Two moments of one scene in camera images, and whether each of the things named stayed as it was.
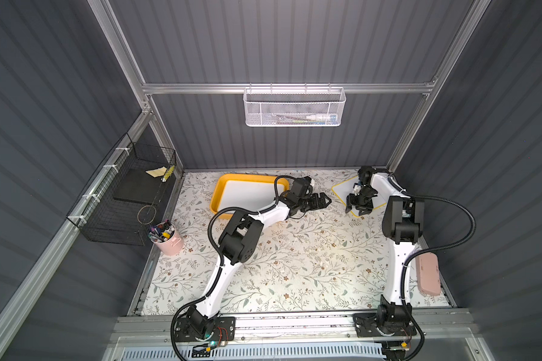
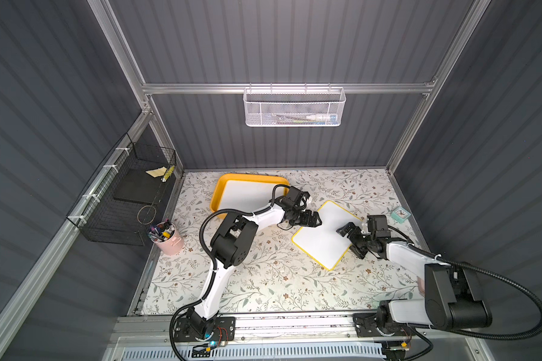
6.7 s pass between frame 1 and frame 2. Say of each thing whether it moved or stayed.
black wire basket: stayed
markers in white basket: stayed
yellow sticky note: stayed
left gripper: moved
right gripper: moved
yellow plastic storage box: stayed
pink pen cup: stayed
